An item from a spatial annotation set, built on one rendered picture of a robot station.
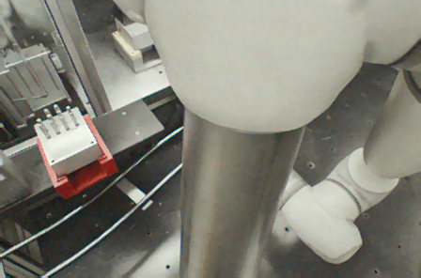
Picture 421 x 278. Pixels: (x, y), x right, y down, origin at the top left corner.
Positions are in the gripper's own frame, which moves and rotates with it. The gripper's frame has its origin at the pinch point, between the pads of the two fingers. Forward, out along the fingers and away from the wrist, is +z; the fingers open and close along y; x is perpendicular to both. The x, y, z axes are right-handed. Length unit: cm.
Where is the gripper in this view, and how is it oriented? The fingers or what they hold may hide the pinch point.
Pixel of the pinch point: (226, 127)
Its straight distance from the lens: 79.0
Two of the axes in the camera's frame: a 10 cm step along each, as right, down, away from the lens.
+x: -8.2, 4.4, -3.7
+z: -5.8, -6.2, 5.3
